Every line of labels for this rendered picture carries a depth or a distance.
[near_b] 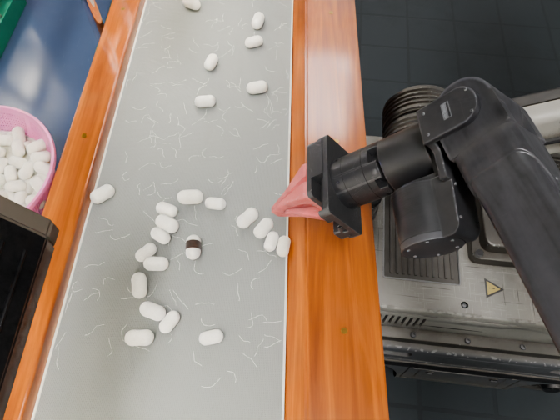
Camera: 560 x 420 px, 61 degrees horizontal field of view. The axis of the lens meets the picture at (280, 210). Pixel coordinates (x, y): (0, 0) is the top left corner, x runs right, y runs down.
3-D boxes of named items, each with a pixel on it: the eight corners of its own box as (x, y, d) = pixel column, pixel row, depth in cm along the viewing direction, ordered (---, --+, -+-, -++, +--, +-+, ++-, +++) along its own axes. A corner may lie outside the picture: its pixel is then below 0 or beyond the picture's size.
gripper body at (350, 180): (313, 217, 49) (377, 192, 44) (312, 139, 54) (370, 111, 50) (347, 241, 53) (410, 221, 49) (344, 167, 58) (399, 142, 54)
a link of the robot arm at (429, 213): (518, 112, 45) (471, 77, 40) (557, 224, 40) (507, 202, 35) (413, 165, 53) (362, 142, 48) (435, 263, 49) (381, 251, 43)
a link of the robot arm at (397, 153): (449, 130, 49) (427, 106, 45) (465, 190, 46) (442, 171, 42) (388, 155, 53) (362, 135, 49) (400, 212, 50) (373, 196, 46)
